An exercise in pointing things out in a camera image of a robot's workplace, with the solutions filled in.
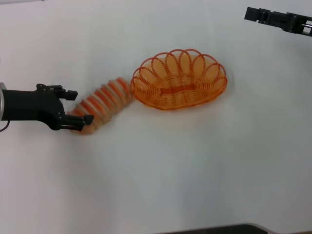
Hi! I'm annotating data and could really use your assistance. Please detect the orange wire basket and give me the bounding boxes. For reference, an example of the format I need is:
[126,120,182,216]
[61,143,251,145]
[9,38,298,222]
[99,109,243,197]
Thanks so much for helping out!
[130,48,229,112]

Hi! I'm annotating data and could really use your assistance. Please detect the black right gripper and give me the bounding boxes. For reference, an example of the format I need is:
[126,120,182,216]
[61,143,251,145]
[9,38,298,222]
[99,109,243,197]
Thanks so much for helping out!
[244,6,312,37]

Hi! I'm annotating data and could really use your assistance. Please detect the orange striped bread toy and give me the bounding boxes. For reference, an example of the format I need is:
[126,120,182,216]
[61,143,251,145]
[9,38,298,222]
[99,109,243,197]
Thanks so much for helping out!
[67,77,134,136]

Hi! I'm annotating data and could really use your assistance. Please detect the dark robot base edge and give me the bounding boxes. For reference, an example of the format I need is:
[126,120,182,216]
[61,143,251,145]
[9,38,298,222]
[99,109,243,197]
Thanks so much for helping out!
[156,222,276,234]

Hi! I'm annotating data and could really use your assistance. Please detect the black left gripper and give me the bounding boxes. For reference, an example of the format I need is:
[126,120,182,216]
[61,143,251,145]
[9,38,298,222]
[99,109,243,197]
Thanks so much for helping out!
[1,84,95,131]

